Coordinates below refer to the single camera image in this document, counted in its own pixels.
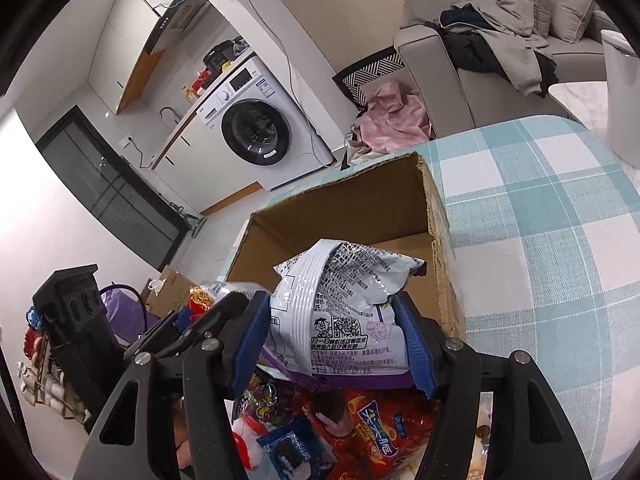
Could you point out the white fried sticks snack bag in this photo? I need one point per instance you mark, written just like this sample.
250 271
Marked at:
203 297

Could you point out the black glass door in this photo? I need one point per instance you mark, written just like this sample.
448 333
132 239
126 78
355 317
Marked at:
111 190

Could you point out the white marble side table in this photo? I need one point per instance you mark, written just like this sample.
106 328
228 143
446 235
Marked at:
586 102

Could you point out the person's left hand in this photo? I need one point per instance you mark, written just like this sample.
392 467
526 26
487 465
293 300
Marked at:
38 351

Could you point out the small cardboard box on floor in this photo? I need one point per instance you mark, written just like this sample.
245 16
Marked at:
169 292

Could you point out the range hood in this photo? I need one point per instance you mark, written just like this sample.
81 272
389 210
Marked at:
175 21

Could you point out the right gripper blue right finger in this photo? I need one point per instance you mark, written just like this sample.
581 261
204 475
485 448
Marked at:
530 436

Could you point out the blue oreo pack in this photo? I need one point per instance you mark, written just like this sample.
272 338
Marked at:
296 451

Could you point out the black patterned chair back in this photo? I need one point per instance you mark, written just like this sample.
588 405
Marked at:
351 79

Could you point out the teal plaid tablecloth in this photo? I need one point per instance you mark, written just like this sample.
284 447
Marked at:
544 230

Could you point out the grey sofa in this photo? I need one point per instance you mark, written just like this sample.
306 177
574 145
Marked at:
457 100

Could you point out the brown SF cardboard box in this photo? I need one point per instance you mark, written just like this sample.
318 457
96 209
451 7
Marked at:
393 204

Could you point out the white purple snack bag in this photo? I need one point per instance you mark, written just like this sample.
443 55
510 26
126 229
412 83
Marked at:
332 321

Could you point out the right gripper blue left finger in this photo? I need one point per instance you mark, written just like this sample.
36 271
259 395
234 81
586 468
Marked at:
134 437

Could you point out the white washing machine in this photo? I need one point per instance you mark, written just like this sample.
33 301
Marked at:
259 127

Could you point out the purple candy bag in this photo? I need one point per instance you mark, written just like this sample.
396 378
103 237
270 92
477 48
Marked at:
267 400

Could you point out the pile of clothes on sofa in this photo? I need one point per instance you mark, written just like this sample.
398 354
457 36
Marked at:
498 36

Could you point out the red triangular biscuit bag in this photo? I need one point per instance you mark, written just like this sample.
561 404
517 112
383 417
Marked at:
390 426

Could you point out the red oreo pack pink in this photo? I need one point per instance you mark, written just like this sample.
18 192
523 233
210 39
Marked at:
328 413

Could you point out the black rice cooker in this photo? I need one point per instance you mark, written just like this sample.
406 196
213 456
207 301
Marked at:
219 55

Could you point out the kitchen faucet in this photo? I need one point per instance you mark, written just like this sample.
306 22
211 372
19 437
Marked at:
168 109

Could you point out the shoe rack with shoes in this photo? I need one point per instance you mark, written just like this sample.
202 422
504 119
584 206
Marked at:
47 384

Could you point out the pink cloth on floor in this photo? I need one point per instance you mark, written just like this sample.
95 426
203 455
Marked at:
394 120

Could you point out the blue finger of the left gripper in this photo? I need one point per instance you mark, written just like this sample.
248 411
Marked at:
213 322
168 329

